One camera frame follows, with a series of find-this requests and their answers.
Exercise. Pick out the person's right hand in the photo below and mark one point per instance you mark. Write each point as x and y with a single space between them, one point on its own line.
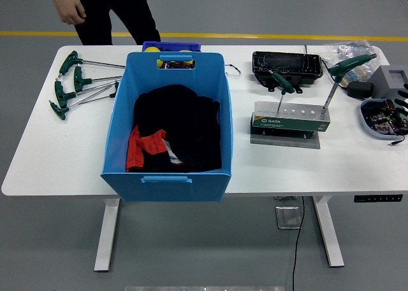
68 11

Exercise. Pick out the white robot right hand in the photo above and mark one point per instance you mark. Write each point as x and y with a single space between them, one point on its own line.
403 96

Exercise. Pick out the green metal hex key holder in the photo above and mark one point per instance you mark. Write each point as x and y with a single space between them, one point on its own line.
287 123

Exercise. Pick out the blue plastic storage box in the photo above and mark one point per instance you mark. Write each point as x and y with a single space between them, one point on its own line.
165 189

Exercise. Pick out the grey foam block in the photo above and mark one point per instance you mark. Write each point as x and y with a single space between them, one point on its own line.
381 81

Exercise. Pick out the pile of dark batteries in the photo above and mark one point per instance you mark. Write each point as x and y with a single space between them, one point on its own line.
384 120

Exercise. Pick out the black power adapter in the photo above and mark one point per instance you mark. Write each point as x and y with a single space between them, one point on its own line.
360 89

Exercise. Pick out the pale blue tray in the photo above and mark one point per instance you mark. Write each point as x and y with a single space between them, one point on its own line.
366 126

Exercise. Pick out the person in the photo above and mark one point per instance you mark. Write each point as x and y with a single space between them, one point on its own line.
127 11

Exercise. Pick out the clear plastic bag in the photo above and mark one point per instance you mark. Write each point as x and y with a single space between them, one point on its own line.
347 49

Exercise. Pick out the yellow ball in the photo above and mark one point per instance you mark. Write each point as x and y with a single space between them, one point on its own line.
185 51
152 49

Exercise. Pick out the black table control panel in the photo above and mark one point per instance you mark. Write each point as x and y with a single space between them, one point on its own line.
377 198

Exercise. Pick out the dark blue plastic bin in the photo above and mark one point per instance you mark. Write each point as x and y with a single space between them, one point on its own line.
172 45

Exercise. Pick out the black plastic case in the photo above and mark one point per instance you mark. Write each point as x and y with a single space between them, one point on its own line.
287 65

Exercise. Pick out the black cloth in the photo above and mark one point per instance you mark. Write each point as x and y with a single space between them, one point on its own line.
178 119

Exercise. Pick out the white table leg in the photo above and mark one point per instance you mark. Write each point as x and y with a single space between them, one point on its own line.
106 233
330 233

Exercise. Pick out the red cloth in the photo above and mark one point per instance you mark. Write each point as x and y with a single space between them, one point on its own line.
135 154

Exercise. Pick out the metal floor plate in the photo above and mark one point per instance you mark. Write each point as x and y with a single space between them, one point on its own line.
288 217

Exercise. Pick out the white garment tag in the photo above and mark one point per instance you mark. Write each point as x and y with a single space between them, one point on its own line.
173 158

